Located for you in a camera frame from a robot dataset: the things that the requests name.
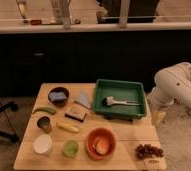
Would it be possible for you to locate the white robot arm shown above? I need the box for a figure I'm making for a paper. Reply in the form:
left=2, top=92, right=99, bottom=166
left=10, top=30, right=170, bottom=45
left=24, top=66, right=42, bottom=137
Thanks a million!
left=148, top=62, right=191, bottom=126

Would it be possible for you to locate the green plastic tray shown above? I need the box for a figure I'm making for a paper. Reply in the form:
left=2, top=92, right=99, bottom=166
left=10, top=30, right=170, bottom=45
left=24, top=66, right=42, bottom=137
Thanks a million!
left=92, top=79, right=147, bottom=119

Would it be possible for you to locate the orange fruit in bowl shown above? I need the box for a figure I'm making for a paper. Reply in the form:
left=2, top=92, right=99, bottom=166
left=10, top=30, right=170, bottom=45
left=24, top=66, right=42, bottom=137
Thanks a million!
left=93, top=138, right=110, bottom=155

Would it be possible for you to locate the orange bowl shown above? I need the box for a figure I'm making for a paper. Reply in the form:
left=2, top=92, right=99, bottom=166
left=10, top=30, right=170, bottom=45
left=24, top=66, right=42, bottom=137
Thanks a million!
left=85, top=128, right=116, bottom=161

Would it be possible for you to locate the bunch of red grapes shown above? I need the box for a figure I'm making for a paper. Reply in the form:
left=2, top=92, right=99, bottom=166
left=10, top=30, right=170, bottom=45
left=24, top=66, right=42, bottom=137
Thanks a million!
left=135, top=144, right=164, bottom=159

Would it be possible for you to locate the green cup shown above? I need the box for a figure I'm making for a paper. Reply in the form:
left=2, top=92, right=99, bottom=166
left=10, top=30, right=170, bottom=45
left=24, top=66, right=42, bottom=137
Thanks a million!
left=62, top=140, right=79, bottom=158

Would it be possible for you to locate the white cup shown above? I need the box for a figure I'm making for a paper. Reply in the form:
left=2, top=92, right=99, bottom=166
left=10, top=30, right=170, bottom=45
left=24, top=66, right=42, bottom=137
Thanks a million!
left=33, top=134, right=53, bottom=155

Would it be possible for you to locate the blue sponge in bowl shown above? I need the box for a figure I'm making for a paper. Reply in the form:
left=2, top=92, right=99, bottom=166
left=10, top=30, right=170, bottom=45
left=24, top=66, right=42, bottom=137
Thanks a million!
left=50, top=92, right=67, bottom=102

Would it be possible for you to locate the small metal cup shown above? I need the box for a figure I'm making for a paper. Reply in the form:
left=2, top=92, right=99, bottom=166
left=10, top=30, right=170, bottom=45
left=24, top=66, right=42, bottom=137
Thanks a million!
left=37, top=116, right=52, bottom=133

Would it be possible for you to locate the wooden folding table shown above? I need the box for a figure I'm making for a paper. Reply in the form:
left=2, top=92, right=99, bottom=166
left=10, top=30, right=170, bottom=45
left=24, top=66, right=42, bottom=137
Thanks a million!
left=13, top=82, right=167, bottom=171

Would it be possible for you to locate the dark brown bowl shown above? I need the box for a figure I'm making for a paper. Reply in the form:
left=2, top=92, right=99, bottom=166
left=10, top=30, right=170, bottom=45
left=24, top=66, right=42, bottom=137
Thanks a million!
left=48, top=87, right=69, bottom=107

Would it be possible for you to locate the brown black block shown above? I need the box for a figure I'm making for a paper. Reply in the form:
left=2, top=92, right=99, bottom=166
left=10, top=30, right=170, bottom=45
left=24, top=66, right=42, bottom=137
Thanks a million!
left=65, top=107, right=87, bottom=122

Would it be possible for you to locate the black office chair base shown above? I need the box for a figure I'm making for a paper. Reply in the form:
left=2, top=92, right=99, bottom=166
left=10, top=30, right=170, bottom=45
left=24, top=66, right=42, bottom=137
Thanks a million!
left=0, top=101, right=19, bottom=143

